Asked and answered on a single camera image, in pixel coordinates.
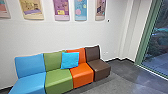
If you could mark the orange sofa seat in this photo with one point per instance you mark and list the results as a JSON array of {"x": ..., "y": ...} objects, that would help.
[{"x": 81, "y": 75}]

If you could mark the green sofa seat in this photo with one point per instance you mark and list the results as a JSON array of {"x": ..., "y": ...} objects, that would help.
[{"x": 58, "y": 80}]

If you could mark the blue square cushion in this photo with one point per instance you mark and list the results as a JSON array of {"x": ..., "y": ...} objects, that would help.
[{"x": 70, "y": 60}]

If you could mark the light blue wall poster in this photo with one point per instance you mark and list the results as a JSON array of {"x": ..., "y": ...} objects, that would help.
[{"x": 80, "y": 9}]

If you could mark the blue sofa seat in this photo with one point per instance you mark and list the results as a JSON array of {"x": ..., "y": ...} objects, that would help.
[{"x": 28, "y": 81}]

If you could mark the beige narrow wall poster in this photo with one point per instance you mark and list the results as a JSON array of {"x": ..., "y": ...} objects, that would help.
[{"x": 100, "y": 9}]

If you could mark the green framed glass wall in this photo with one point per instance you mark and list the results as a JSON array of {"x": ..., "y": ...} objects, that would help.
[{"x": 144, "y": 36}]

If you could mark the brown sofa seat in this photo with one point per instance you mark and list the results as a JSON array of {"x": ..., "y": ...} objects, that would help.
[{"x": 99, "y": 68}]

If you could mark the purple wall poster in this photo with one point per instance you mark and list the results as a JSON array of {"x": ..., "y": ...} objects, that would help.
[{"x": 61, "y": 9}]

